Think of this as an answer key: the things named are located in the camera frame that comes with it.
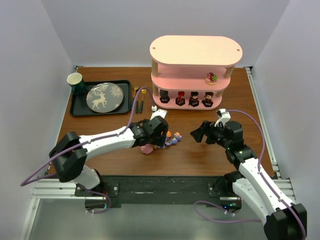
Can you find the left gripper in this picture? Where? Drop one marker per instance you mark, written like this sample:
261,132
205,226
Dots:
162,136

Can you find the grey deer plate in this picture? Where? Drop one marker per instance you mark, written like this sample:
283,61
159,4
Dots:
105,97

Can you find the red head figurine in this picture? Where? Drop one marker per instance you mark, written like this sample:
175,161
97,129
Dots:
180,100

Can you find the brown-haired red figurine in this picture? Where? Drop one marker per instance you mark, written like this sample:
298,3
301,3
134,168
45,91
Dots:
207,101

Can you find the pink three-tier shelf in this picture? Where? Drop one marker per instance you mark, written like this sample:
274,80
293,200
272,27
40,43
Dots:
181,63

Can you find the black rectangular tray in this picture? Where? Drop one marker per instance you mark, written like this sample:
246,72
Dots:
78,106

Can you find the gold knife green handle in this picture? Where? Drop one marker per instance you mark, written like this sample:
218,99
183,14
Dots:
137,104

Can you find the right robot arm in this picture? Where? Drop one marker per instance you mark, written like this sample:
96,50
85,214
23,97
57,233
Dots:
281,218

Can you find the gold spoon green handle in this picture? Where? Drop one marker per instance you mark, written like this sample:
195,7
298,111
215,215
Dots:
135,88

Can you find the purple bear toy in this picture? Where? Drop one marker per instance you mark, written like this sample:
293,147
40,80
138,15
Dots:
177,137

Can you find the pink donut toy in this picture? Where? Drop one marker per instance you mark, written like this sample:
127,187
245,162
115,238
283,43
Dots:
211,79

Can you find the purple octopus orange hat toy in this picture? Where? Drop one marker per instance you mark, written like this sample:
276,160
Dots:
167,140

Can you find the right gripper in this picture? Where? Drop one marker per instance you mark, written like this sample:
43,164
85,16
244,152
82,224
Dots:
207,133

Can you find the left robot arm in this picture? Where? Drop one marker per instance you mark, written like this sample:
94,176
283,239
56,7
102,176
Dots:
70,154

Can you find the dark green cup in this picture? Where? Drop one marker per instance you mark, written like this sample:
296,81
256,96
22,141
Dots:
77,83

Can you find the black-haired ninja figurine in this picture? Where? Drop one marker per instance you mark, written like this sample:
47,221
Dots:
193,99

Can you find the aluminium frame rail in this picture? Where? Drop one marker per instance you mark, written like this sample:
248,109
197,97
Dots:
54,213

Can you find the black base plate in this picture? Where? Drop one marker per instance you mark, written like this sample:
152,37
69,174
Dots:
170,190

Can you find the gold fork green handle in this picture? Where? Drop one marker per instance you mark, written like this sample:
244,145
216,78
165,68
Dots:
143,92

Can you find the black helmet figurine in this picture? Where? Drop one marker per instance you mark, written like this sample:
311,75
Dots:
164,96

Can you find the pink bunny toy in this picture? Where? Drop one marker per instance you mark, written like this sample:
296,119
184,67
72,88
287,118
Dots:
147,149

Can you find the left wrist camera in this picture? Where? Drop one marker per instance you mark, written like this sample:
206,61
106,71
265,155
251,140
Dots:
158,112

